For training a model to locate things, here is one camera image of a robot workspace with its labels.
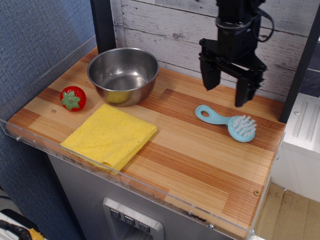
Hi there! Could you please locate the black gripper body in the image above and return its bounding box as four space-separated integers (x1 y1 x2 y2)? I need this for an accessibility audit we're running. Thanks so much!
199 23 267 86

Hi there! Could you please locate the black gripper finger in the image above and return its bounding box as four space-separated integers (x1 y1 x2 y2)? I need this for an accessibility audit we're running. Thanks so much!
235 75 260 108
199 57 221 91

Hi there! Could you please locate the light blue brush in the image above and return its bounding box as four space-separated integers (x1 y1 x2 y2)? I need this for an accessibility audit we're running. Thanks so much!
195 105 257 143

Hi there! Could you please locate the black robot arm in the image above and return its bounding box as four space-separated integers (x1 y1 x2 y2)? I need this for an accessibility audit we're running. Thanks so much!
199 0 267 108

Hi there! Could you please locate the yellow folded cloth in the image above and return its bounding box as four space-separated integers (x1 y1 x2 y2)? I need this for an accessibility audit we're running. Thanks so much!
60 104 158 175

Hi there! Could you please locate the stainless steel bowl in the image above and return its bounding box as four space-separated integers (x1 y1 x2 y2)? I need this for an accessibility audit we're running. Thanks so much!
87 47 159 107

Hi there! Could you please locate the white toy sink counter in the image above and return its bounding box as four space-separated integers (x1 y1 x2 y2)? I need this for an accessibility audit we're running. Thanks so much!
270 93 320 202

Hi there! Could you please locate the red toy strawberry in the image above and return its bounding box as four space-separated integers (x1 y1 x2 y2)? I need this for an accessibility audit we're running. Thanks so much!
60 86 87 112

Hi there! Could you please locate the grey toy fridge cabinet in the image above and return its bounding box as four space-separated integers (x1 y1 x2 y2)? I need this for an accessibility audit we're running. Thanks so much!
48 154 229 240

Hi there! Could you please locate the grey dispenser button panel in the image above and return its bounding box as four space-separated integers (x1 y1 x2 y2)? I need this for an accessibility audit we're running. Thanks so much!
102 197 165 240

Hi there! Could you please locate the black and yellow object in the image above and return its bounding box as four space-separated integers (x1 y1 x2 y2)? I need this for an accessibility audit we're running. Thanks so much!
0 220 45 240

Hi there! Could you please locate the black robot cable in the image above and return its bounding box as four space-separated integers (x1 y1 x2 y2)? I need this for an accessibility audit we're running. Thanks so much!
252 6 275 43

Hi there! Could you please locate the black right frame post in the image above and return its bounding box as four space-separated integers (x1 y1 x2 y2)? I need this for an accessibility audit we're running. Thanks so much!
278 4 320 124

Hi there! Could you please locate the black frame post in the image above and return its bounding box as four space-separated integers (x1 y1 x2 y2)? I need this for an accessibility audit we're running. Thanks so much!
90 0 116 54
278 4 320 124

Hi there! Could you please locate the clear acrylic guard rail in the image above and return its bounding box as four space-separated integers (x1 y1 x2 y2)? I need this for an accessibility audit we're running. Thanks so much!
0 35 286 240

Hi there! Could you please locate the black left frame post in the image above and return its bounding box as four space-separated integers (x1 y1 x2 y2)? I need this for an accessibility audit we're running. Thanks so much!
90 0 116 54

